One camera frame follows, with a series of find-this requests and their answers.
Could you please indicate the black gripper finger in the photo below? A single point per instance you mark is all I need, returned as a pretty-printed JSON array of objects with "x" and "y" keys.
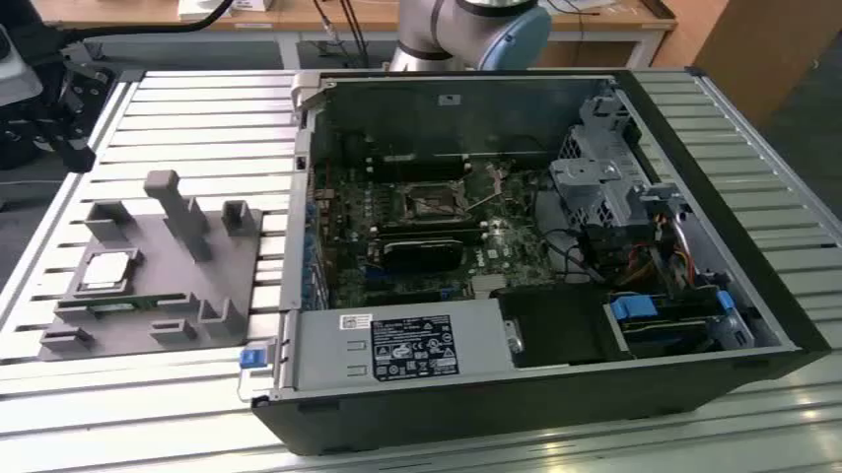
[
  {"x": 81, "y": 153},
  {"x": 46, "y": 113}
]

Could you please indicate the silver square CPU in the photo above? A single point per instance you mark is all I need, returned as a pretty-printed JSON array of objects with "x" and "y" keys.
[{"x": 109, "y": 270}]

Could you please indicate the black RAM slot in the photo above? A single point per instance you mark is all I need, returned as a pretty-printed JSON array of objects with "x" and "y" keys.
[
  {"x": 428, "y": 167},
  {"x": 428, "y": 232}
]

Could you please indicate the CPU socket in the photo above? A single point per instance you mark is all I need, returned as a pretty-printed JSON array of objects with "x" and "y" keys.
[{"x": 434, "y": 203}]

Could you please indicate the white box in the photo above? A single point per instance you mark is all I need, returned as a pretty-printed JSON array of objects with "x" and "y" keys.
[{"x": 201, "y": 10}]

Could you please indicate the grey plastic parts rack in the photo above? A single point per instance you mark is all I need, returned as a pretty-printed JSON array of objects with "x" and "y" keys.
[{"x": 165, "y": 276}]

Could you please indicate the green RAM stick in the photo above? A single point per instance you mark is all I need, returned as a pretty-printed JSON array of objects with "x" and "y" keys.
[{"x": 142, "y": 302}]

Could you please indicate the wooden desk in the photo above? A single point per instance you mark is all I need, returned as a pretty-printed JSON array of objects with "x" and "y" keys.
[{"x": 329, "y": 20}]

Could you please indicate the blue case latch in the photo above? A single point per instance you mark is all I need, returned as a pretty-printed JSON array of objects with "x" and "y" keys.
[{"x": 255, "y": 358}]

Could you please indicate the black graphics card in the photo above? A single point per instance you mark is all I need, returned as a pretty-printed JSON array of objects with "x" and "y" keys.
[{"x": 421, "y": 255}]

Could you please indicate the silver power supply unit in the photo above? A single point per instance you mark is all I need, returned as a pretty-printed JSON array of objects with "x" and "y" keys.
[{"x": 329, "y": 359}]

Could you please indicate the thin metal locking lever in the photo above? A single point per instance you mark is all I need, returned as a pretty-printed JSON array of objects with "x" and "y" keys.
[{"x": 486, "y": 197}]

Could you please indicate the small silver heat sink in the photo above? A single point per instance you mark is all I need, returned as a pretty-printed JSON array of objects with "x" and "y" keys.
[{"x": 490, "y": 286}]

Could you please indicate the green motherboard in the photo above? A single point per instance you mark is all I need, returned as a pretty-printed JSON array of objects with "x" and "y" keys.
[{"x": 513, "y": 246}]

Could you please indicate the metal disk bay cage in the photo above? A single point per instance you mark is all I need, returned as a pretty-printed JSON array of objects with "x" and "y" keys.
[{"x": 592, "y": 177}]

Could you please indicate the black plastic fan shroud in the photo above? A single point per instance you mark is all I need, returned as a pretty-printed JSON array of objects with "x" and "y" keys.
[{"x": 560, "y": 325}]

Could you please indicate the black open PC case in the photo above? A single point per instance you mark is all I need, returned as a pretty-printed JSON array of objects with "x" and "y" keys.
[{"x": 526, "y": 414}]

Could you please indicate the blue disk carrier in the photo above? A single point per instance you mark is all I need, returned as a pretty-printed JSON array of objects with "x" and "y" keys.
[{"x": 633, "y": 309}]

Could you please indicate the blue plastic clip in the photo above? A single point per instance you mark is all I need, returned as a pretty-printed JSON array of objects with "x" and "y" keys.
[{"x": 725, "y": 303}]

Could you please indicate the wooden cabinet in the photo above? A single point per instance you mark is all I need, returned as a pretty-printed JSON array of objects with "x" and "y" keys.
[{"x": 770, "y": 54}]

